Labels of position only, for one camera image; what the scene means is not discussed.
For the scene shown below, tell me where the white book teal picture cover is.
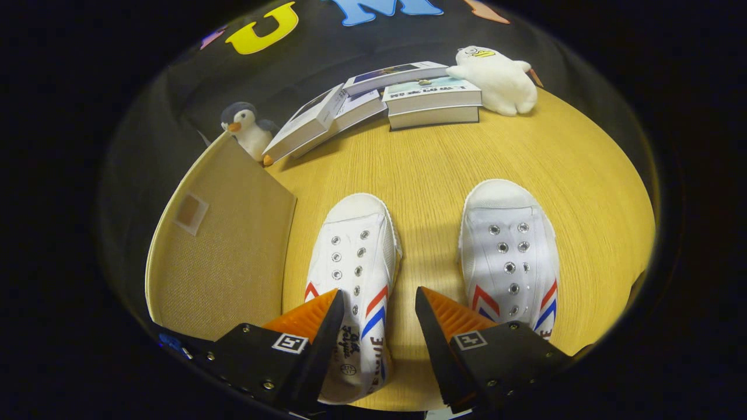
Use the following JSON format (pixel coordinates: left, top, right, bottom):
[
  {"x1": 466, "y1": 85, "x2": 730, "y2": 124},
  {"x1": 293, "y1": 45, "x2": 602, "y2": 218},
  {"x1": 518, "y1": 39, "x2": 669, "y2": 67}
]
[{"x1": 382, "y1": 76, "x2": 483, "y2": 116}]

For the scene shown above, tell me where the white canvas shoe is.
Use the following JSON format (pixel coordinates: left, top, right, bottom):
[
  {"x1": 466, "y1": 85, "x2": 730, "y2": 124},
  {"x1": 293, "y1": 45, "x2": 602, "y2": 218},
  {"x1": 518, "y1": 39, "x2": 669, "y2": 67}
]
[
  {"x1": 303, "y1": 192, "x2": 403, "y2": 405},
  {"x1": 458, "y1": 178, "x2": 561, "y2": 340}
]

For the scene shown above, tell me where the thick white book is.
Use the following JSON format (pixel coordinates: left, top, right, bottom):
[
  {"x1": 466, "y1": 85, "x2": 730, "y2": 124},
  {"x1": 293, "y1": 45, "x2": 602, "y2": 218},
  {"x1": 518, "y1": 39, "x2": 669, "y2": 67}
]
[{"x1": 388, "y1": 105, "x2": 480, "y2": 131}]

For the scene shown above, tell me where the black backdrop cloth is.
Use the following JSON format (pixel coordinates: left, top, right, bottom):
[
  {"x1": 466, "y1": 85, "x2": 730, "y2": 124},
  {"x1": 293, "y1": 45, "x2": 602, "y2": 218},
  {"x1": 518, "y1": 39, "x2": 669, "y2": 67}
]
[{"x1": 108, "y1": 0, "x2": 660, "y2": 205}]

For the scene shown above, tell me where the beige fabric storage box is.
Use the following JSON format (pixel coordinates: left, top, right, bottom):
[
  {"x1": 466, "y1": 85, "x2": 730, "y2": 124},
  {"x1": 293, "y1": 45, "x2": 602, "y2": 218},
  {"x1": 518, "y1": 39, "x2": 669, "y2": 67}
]
[{"x1": 145, "y1": 131, "x2": 297, "y2": 342}]

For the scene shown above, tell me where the blue and white object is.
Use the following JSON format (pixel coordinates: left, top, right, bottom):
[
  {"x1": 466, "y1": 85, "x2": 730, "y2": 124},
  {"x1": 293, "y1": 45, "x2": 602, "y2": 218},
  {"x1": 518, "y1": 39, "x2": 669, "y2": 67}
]
[{"x1": 158, "y1": 332, "x2": 193, "y2": 359}]

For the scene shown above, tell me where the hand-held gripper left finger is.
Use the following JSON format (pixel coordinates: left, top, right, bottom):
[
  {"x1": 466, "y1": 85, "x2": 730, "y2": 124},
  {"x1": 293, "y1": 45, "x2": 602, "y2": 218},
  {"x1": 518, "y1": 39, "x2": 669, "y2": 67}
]
[{"x1": 193, "y1": 288, "x2": 346, "y2": 412}]

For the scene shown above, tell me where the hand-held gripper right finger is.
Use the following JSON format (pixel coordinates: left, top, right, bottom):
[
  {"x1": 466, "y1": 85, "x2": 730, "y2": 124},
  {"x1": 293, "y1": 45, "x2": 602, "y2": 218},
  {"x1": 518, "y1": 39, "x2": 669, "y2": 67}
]
[{"x1": 414, "y1": 286, "x2": 575, "y2": 415}]

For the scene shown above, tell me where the thin white book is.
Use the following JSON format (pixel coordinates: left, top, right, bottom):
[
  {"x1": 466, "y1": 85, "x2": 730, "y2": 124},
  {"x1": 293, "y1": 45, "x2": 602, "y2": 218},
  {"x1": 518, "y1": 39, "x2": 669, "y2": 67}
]
[{"x1": 291, "y1": 87, "x2": 387, "y2": 159}]

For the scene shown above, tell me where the white duck plush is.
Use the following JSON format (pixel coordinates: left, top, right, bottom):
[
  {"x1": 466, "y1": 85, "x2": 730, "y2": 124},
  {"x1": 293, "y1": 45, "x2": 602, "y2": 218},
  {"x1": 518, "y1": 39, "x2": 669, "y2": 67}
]
[{"x1": 446, "y1": 45, "x2": 539, "y2": 117}]

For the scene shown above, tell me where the grey white penguin plush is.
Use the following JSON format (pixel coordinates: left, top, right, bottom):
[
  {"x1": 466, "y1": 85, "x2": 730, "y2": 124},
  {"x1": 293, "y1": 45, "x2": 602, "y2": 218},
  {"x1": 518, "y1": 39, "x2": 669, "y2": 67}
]
[{"x1": 220, "y1": 101, "x2": 281, "y2": 167}]

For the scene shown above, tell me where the white book blue picture cover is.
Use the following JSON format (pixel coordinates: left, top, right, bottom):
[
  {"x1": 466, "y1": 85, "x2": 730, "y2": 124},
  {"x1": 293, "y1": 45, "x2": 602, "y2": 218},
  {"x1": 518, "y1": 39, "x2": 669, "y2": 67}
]
[{"x1": 343, "y1": 61, "x2": 450, "y2": 97}]

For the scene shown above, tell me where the white book dark portrait cover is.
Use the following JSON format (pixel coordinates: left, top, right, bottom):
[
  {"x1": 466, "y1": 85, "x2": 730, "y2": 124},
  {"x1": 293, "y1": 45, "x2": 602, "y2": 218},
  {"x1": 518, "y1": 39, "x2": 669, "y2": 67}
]
[{"x1": 263, "y1": 83, "x2": 346, "y2": 165}]

